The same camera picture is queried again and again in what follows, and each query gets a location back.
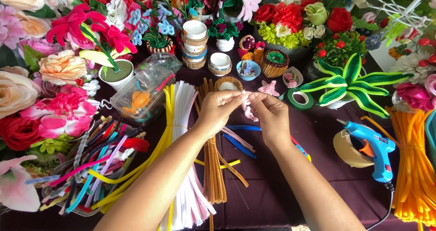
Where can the bundle of orange pipe cleaners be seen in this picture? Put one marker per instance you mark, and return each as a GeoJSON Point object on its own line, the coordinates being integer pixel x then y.
{"type": "Point", "coordinates": [415, 169]}

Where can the green yellow pipe cleaner plant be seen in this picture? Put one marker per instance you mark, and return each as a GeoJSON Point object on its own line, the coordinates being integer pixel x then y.
{"type": "Point", "coordinates": [347, 84]}

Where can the brown pipe cleaner wrapped pot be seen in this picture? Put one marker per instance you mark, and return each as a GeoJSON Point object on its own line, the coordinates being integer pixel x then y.
{"type": "Point", "coordinates": [228, 82]}

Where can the bundle of brown pipe cleaners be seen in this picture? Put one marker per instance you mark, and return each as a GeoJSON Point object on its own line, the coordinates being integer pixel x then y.
{"type": "Point", "coordinates": [214, 169]}

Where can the small white dish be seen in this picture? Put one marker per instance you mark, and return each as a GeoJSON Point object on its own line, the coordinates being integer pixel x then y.
{"type": "Point", "coordinates": [292, 77]}

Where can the red green flower arrangement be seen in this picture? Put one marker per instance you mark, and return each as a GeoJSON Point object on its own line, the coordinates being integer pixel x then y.
{"type": "Point", "coordinates": [289, 19]}

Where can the red berry plant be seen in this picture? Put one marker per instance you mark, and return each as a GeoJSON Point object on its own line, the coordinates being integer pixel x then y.
{"type": "Point", "coordinates": [340, 47]}

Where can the crumpled clear plastic bag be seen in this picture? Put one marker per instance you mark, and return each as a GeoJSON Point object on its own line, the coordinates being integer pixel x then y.
{"type": "Point", "coordinates": [165, 61]}

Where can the purple pipe cleaner flower pot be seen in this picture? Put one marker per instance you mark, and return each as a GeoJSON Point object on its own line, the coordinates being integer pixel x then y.
{"type": "Point", "coordinates": [224, 31]}

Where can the heap of artificial fabric flowers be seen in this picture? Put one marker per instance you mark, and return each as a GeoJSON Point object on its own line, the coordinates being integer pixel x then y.
{"type": "Point", "coordinates": [30, 88]}

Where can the green floral tape roll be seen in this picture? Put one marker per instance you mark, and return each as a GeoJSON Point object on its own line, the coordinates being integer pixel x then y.
{"type": "Point", "coordinates": [299, 101]}

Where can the bundle of yellow pipe cleaners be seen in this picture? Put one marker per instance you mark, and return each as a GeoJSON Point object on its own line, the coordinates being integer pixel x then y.
{"type": "Point", "coordinates": [163, 145]}

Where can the person's right hand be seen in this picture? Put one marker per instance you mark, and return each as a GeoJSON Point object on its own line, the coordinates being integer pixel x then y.
{"type": "Point", "coordinates": [276, 122]}

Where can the blue hot glue gun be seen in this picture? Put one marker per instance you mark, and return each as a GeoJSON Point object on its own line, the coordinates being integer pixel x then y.
{"type": "Point", "coordinates": [376, 152]}

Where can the person's left hand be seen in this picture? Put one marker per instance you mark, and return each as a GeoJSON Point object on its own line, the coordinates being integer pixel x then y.
{"type": "Point", "coordinates": [214, 110]}

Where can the clear plastic box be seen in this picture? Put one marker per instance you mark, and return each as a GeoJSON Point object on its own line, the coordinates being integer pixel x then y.
{"type": "Point", "coordinates": [143, 96]}

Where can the blue pipe cleaner flower pot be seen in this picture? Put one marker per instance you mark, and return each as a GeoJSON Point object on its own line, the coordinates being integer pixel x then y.
{"type": "Point", "coordinates": [158, 33]}

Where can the small blue bowl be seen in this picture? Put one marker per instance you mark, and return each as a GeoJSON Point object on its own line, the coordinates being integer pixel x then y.
{"type": "Point", "coordinates": [248, 71]}

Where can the tan tape roll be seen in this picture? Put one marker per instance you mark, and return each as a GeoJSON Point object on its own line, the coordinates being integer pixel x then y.
{"type": "Point", "coordinates": [347, 152]}

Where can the red pink pipe cleaner lily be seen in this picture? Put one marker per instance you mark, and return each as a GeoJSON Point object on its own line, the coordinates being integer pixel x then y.
{"type": "Point", "coordinates": [98, 30]}

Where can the loose pink pipe cleaners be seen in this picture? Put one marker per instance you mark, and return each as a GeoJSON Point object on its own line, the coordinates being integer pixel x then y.
{"type": "Point", "coordinates": [238, 138]}

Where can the teal pipe cleaner bundle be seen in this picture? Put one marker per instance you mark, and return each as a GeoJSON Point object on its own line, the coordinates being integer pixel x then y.
{"type": "Point", "coordinates": [432, 135]}

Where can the tray of mixed pipe cleaners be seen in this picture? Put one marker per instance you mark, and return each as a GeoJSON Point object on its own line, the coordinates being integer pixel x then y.
{"type": "Point", "coordinates": [92, 169]}

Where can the pink pipe cleaner petal piece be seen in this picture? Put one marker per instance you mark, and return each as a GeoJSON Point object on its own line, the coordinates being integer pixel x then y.
{"type": "Point", "coordinates": [249, 111]}

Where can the pink pipe cleaner flower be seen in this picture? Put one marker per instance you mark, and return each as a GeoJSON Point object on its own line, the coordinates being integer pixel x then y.
{"type": "Point", "coordinates": [269, 88]}

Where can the pipe cleaner pomegranate ornament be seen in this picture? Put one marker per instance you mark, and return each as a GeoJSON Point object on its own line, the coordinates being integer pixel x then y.
{"type": "Point", "coordinates": [250, 47]}

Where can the white pot with green foam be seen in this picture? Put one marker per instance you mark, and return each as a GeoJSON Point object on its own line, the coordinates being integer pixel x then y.
{"type": "Point", "coordinates": [116, 75]}

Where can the heap of mixed artificial flowers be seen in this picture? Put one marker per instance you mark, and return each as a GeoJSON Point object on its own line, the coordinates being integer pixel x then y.
{"type": "Point", "coordinates": [415, 71]}

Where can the bundle of white pipe cleaners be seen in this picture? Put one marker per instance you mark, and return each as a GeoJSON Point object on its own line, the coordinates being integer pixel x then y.
{"type": "Point", "coordinates": [184, 122]}

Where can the single yellow pipe cleaner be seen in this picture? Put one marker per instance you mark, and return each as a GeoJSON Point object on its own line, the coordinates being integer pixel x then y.
{"type": "Point", "coordinates": [230, 164]}

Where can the brown basket pot green top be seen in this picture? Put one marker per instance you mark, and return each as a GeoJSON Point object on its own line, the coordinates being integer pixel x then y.
{"type": "Point", "coordinates": [274, 64]}

